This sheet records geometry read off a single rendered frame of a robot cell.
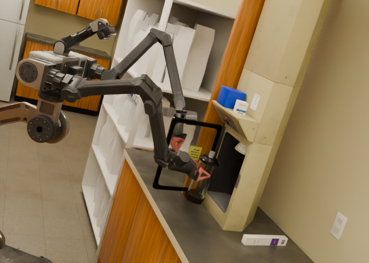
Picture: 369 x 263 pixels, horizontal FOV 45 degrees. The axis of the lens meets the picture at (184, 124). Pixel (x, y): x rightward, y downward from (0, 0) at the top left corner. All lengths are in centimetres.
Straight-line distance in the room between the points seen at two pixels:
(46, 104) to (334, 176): 148
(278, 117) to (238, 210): 50
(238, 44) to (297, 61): 39
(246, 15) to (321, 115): 65
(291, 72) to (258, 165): 47
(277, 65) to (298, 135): 60
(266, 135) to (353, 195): 48
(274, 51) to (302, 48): 13
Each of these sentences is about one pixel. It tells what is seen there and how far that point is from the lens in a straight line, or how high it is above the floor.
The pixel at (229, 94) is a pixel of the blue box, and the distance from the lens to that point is 221.
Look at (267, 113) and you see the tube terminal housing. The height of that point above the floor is 156.
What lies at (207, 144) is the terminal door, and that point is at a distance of 238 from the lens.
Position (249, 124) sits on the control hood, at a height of 149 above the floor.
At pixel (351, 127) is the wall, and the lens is 228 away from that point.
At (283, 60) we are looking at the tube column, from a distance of 208.
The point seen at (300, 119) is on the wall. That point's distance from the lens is 258.
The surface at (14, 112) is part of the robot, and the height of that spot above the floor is 114.
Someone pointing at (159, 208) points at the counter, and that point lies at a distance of 228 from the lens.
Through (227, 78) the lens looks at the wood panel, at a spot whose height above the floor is 163.
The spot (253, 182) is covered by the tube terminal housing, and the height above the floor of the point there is 121.
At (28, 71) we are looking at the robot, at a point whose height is 146.
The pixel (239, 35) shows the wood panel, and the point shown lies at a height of 186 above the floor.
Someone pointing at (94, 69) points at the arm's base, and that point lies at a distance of 249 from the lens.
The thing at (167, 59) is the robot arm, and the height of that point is 163.
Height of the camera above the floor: 187
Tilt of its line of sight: 13 degrees down
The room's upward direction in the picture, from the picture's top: 17 degrees clockwise
